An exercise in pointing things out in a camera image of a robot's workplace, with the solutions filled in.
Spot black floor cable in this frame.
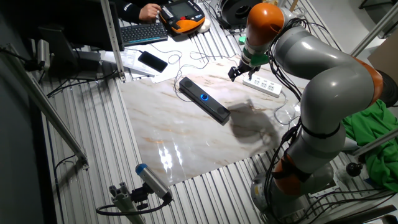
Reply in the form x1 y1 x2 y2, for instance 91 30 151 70
306 188 398 223

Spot white printed papers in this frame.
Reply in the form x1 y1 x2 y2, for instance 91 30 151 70
101 48 175 83

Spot forearm in black sleeve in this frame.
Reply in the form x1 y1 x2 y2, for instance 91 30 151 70
110 0 144 25

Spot green cloth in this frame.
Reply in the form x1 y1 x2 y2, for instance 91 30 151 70
341 99 398 192

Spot black keyboard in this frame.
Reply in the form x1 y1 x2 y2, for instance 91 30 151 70
120 22 169 47

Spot silver cylindrical camera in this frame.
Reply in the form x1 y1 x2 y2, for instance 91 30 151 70
36 39 51 71

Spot short aluminium profile stub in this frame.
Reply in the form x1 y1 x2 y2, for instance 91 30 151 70
108 182 146 224

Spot black camera clamp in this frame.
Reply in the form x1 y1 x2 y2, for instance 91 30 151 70
130 183 153 211

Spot black filament spool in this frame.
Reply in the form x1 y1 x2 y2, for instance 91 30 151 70
217 0 253 30

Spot black ball knob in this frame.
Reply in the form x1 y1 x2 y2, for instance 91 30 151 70
345 162 364 177

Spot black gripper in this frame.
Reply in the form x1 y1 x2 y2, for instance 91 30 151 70
228 60 262 83

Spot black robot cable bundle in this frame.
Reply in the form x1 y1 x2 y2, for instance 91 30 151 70
261 17 312 224

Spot person's hand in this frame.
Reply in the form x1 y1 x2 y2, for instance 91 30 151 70
139 2 162 23

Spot black round disc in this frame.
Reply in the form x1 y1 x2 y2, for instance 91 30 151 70
377 70 398 108

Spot white power strip with sockets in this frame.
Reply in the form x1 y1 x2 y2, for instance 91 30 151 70
242 73 283 98

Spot orange and black teach pendant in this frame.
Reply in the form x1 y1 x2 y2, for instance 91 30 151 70
158 0 206 35

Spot black smartphone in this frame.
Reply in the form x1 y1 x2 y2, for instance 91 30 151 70
137 50 169 73

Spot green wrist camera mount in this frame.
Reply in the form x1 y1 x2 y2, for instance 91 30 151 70
238 35 270 68

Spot aluminium frame post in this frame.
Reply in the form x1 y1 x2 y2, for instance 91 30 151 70
99 0 127 82

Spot thin black speaker cable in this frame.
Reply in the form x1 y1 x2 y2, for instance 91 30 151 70
148 43 242 103

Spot black speaker bar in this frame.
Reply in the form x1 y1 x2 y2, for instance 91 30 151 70
178 77 231 124

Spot black camera cable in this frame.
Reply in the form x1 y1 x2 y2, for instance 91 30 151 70
95 192 174 217

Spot white power strip cable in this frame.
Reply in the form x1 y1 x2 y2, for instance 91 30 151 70
273 90 302 127

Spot aluminium diagonal frame bar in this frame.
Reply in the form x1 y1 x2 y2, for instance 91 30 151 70
0 43 90 170

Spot silver camera with blue end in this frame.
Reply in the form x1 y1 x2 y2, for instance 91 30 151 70
135 163 174 202

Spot black monitor with stand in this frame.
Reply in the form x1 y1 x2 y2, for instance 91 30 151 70
6 0 125 80

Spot brown cardboard sheet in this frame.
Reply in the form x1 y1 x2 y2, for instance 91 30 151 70
367 30 398 85

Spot grey cloth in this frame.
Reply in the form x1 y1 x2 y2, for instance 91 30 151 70
341 136 361 153

